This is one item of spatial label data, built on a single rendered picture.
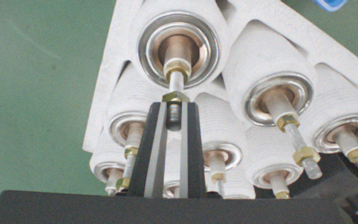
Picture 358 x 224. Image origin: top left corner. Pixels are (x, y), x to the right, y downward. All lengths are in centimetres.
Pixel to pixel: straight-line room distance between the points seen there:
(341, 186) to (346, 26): 37
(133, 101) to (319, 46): 24
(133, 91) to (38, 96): 46
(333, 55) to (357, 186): 38
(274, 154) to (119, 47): 27
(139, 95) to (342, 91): 25
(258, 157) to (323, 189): 33
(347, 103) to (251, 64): 13
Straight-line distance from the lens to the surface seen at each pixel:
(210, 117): 28
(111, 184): 33
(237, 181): 40
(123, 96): 23
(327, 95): 30
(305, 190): 65
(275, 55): 21
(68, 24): 50
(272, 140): 34
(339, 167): 61
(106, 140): 34
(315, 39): 30
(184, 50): 16
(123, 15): 25
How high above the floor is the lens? 41
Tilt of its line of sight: 48 degrees down
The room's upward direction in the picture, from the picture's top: 178 degrees counter-clockwise
